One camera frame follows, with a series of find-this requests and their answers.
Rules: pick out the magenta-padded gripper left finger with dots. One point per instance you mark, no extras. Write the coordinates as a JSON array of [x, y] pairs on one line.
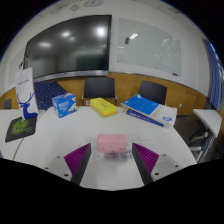
[[75, 160]]

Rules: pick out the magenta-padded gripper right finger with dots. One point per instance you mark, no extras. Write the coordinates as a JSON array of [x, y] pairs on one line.
[[148, 160]]

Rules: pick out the pink charger block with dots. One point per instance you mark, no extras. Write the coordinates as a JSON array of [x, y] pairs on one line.
[[112, 142]]

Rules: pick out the white and blue book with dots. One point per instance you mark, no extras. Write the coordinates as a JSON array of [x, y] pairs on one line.
[[165, 116]]

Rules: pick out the blue tissue box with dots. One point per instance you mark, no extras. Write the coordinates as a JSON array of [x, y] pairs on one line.
[[64, 105]]

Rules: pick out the blue notebook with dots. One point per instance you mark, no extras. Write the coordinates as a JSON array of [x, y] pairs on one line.
[[140, 104]]

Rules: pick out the yellow box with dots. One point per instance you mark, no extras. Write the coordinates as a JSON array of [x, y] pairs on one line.
[[103, 106]]

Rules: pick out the black mouse pad green print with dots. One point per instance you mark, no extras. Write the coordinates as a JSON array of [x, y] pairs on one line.
[[20, 128]]

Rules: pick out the black chair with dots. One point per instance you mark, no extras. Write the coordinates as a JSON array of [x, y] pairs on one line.
[[152, 91], [99, 87]]

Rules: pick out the dark blue dotted chair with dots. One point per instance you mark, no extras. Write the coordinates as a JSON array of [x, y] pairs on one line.
[[48, 91]]

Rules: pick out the white side table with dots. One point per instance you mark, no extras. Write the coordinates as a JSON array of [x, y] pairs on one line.
[[210, 118]]

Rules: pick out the white bag with blue deer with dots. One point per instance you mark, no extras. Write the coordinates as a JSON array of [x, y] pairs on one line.
[[26, 90]]

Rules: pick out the dark grey chair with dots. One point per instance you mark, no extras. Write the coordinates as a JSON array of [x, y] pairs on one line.
[[7, 103]]

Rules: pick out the blue curtain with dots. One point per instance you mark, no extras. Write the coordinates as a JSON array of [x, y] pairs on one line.
[[214, 76]]

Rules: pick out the glass whiteboard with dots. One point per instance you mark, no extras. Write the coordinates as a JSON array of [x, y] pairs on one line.
[[150, 46]]

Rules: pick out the black whiteboard eraser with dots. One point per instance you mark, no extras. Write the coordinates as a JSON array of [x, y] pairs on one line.
[[127, 40]]

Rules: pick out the large black wall display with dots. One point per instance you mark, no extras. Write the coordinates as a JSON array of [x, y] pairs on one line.
[[68, 45]]

